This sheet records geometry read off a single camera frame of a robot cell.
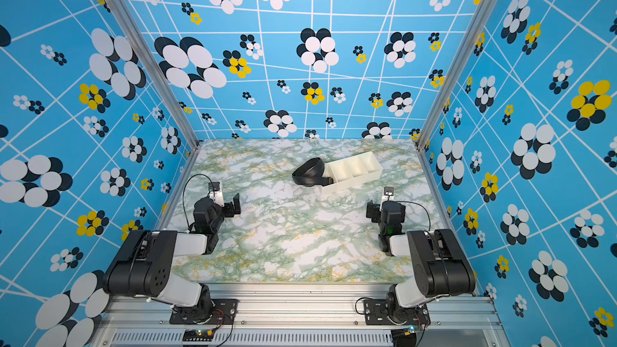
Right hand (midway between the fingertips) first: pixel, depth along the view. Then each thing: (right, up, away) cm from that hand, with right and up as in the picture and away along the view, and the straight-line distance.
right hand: (389, 201), depth 94 cm
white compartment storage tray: (-12, +11, +14) cm, 22 cm away
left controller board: (-65, -37, -22) cm, 78 cm away
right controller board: (-2, -36, -23) cm, 43 cm away
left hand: (-63, +3, 0) cm, 63 cm away
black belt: (-31, +11, +2) cm, 33 cm away
